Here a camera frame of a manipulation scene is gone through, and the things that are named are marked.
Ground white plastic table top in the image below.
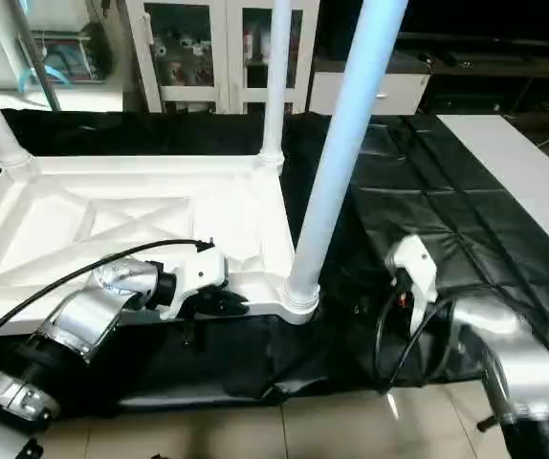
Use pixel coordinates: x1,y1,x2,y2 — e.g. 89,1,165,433
0,153,323,338

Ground black work surface mat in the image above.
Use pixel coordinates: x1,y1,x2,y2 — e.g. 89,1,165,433
0,107,549,417

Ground black metal table leg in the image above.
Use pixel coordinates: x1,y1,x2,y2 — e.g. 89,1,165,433
475,411,507,431

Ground white flat sheet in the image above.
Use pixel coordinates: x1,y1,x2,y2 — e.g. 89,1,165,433
435,113,549,259

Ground white drawer unit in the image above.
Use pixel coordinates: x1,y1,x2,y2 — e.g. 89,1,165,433
308,72,430,118

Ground white glass door cabinet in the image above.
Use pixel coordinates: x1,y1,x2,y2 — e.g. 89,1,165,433
121,0,321,116

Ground colourful background box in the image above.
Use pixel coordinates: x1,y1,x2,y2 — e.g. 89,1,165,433
16,29,113,92

